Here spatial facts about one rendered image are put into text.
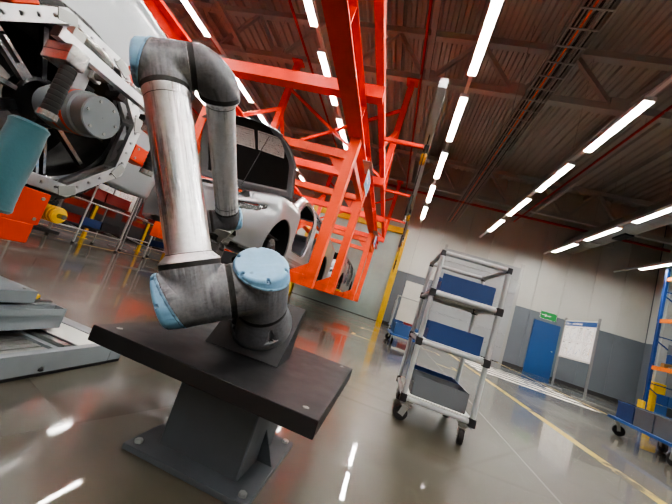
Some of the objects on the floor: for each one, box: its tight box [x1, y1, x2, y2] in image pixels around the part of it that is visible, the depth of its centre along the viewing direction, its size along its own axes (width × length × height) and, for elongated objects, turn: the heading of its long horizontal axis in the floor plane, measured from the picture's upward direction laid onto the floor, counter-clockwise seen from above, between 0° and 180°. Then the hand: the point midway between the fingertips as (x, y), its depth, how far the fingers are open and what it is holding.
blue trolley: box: [385, 295, 423, 351], centre depth 616 cm, size 104×67×96 cm, turn 56°
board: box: [541, 318, 602, 405], centre depth 789 cm, size 150×50×195 cm, turn 56°
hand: (229, 252), depth 99 cm, fingers open, 14 cm apart
